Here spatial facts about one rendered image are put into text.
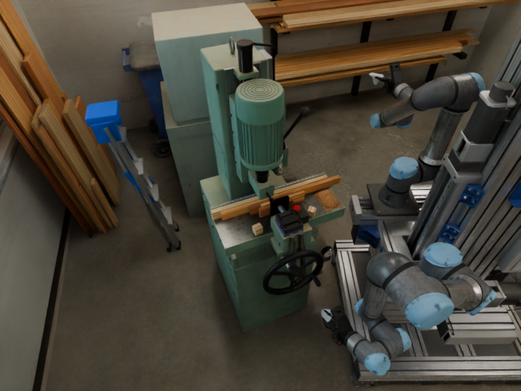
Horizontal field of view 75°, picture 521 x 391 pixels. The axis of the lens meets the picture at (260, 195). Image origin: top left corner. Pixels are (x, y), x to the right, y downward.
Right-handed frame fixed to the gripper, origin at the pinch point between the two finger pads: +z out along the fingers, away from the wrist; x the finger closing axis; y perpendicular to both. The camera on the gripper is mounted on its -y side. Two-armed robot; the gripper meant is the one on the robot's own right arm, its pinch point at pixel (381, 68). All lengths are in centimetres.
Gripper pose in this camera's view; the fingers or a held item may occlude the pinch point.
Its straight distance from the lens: 209.8
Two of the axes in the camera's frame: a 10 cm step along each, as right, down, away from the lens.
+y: 1.6, 6.7, 7.3
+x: 9.6, -2.8, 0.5
